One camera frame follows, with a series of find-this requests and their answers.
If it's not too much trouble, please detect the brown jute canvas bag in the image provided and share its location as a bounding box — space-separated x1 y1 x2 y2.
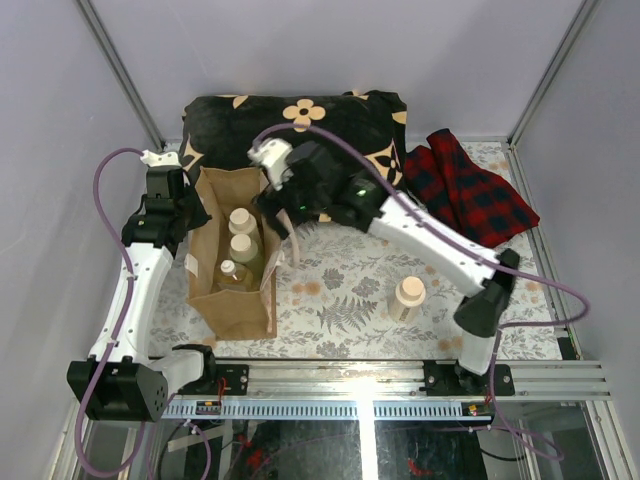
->
185 168 285 341

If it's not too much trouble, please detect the beige bottle wooden cap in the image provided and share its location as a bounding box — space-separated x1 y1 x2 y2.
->
228 208 261 243

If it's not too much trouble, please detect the green bottle wooden cap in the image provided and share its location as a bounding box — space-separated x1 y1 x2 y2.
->
229 234 265 282

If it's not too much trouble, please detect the yellow liquid bottle white cap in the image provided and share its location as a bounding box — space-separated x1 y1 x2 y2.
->
216 260 253 292

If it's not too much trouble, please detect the cream bottle wooden cap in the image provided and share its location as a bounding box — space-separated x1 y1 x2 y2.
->
389 276 426 323

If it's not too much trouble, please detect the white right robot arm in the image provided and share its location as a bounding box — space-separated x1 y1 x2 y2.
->
248 138 520 395

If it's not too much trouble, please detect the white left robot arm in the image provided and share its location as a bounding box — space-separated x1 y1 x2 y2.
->
67 166 219 422

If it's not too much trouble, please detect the black floral blanket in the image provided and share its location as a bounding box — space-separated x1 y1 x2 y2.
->
179 90 408 191

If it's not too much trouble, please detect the red black plaid cloth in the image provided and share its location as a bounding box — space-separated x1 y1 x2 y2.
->
403 129 540 248

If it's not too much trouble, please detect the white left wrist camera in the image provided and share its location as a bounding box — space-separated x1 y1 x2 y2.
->
140 150 182 168

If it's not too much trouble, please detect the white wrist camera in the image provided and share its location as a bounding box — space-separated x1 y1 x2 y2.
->
247 139 293 191
140 150 182 168

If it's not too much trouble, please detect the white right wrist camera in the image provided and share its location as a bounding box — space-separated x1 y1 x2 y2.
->
247 139 293 191

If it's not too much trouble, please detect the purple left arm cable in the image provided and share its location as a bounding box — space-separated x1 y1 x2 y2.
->
72 146 211 480

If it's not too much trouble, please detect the aluminium mounting rail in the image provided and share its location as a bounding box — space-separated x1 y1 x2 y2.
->
216 358 611 402

